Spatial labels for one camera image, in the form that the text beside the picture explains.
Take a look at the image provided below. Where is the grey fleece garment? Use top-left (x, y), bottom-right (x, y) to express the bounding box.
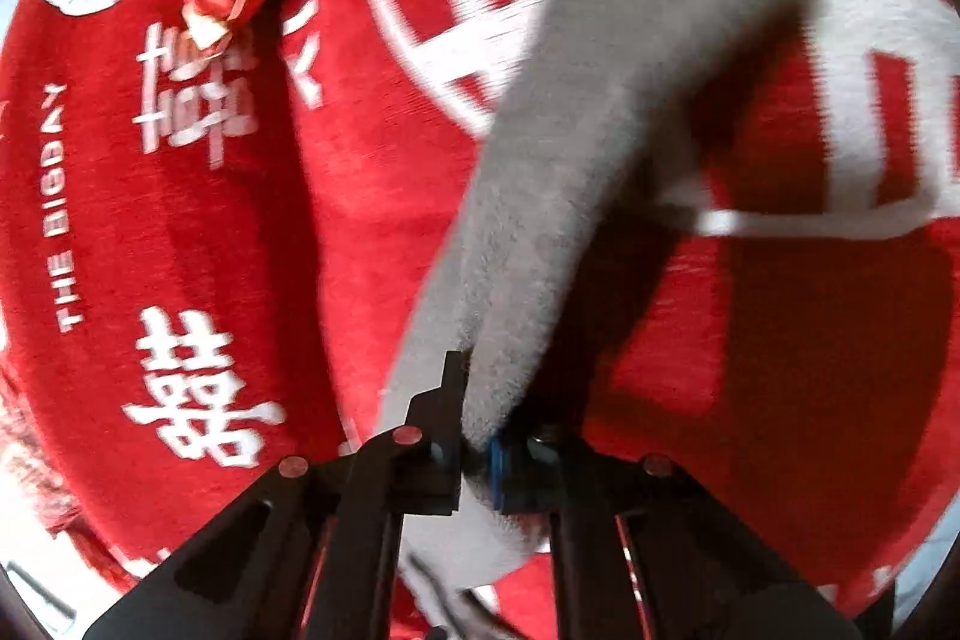
top-left (373, 0), bottom-right (820, 590)

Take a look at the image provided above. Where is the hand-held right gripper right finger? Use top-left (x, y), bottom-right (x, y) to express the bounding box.
top-left (484, 422), bottom-right (865, 640)

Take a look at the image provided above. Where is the red printed blanket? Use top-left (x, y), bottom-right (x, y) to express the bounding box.
top-left (0, 0), bottom-right (960, 640)

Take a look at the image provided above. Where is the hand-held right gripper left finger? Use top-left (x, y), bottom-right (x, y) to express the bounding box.
top-left (81, 351), bottom-right (463, 640)

